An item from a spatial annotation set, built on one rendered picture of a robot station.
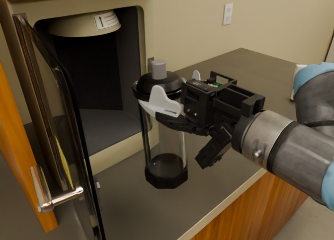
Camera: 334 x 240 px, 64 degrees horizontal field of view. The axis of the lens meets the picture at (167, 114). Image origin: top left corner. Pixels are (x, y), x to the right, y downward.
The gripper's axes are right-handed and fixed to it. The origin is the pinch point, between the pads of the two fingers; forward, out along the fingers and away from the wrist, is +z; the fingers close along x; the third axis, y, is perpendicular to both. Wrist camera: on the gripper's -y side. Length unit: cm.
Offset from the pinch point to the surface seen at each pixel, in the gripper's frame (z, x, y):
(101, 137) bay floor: 24.2, 3.1, -22.1
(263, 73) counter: 27, -91, -30
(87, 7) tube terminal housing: 19.4, 3.6, 14.4
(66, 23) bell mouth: 25.0, 6.4, 10.6
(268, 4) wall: 63, -147, -8
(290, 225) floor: -7, -97, -124
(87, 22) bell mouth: 22.2, 2.7, 10.7
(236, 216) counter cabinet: -7, -25, -52
